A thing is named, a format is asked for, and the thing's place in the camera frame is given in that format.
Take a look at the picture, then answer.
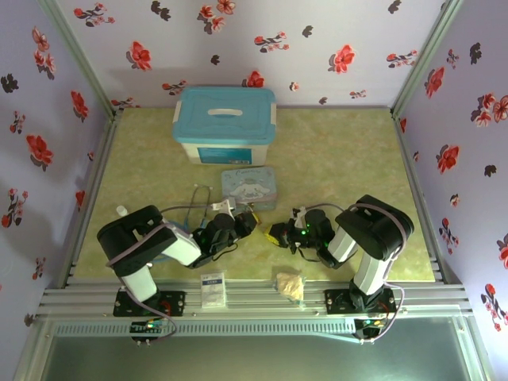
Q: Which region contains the crumpled beige wrapper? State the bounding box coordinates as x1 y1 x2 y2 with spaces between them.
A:
271 269 307 307

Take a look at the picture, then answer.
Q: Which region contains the slotted grey cable duct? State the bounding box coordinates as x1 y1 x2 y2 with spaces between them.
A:
52 320 359 338

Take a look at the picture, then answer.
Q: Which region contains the light blue cartoon tin box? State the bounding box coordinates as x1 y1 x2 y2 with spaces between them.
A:
220 166 278 212

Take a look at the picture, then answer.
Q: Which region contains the aluminium frame post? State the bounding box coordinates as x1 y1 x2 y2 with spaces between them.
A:
390 0 467 121
37 0 122 121

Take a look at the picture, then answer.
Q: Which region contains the aluminium frame front rail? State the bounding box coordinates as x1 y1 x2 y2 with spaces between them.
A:
37 279 475 319

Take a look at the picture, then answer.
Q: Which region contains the blue stethoscope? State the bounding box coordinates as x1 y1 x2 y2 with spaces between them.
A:
152 183 217 266

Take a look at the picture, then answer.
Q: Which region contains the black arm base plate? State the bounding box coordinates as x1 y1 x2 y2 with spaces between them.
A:
324 288 398 316
113 290 187 318

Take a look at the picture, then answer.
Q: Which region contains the left arm grey cable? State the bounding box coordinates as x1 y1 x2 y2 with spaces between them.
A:
104 202 217 341

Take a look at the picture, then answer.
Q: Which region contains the small circuit board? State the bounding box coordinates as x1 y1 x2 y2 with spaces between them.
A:
354 317 388 343
130 320 165 334

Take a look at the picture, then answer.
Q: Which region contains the grey metal panel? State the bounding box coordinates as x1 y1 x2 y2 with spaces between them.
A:
15 335 494 381

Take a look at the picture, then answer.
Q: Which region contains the blue lidded plastic storage box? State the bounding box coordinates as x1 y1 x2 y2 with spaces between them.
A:
171 86 278 167

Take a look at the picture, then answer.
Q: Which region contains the white flat packet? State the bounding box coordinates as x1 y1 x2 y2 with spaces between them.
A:
199 271 229 310

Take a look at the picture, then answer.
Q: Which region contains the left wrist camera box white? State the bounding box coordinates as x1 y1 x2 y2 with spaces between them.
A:
211 199 237 216

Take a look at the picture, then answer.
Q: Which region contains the aluminium frame side rail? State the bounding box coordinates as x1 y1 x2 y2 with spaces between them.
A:
47 110 122 289
391 109 464 285

